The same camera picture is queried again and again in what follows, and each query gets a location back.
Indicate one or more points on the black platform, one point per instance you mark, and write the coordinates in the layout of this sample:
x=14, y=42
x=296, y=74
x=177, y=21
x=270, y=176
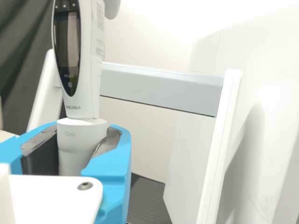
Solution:
x=147, y=200

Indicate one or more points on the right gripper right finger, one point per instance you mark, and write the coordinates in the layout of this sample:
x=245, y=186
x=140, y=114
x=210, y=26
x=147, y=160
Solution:
x=112, y=182

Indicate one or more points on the pipette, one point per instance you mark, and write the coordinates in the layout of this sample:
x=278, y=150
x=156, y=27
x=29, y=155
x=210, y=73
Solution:
x=78, y=130

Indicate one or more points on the white incubator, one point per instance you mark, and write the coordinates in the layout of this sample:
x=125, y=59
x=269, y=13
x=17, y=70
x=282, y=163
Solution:
x=271, y=70

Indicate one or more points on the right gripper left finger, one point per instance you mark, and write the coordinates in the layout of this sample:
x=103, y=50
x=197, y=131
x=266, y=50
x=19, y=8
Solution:
x=14, y=154

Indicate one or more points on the white pipette stand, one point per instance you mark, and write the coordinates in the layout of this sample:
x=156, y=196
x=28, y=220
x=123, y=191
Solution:
x=163, y=84

